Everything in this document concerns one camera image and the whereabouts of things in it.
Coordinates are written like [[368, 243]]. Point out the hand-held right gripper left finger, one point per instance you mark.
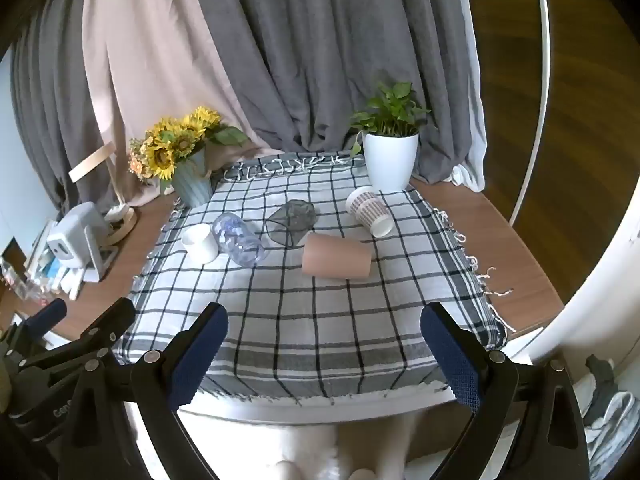
[[196, 357]]

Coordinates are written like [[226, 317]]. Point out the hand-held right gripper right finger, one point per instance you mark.
[[451, 360]]

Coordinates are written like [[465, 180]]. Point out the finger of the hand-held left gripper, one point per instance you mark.
[[50, 314], [116, 319]]

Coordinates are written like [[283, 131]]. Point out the small white cup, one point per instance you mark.
[[199, 244]]

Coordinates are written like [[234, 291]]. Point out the clear bluish plastic cup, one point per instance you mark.
[[237, 240]]

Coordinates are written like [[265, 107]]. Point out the pink cup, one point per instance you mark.
[[335, 257]]

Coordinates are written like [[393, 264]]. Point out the grey faceted glass cup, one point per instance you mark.
[[292, 220]]

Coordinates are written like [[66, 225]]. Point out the patterned paper cup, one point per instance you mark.
[[369, 210]]

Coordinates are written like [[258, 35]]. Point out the white boxy device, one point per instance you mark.
[[72, 240]]

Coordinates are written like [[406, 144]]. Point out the checkered tablecloth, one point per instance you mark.
[[300, 320]]

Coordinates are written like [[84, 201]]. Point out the white fluffy cloth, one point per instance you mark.
[[310, 447]]

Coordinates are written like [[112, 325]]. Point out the light blue ribbed vase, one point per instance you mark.
[[192, 185]]

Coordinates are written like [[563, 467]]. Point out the wooden desk lamp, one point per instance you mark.
[[90, 162]]

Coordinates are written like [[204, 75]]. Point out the orange flower bunch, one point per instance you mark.
[[138, 162]]

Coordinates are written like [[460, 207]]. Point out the grey and white cloth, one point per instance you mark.
[[612, 410]]

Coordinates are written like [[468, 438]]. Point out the sunflower bouquet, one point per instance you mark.
[[175, 142]]

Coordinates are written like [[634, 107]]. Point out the white curtain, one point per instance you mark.
[[472, 160]]

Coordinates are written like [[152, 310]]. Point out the white plant pot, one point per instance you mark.
[[390, 160]]

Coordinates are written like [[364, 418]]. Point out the green potted plant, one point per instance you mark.
[[392, 110]]

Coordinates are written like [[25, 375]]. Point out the pink curtain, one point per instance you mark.
[[150, 60]]

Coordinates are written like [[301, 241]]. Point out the white hoop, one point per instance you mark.
[[542, 60]]

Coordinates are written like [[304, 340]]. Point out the grey curtain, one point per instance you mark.
[[325, 50]]

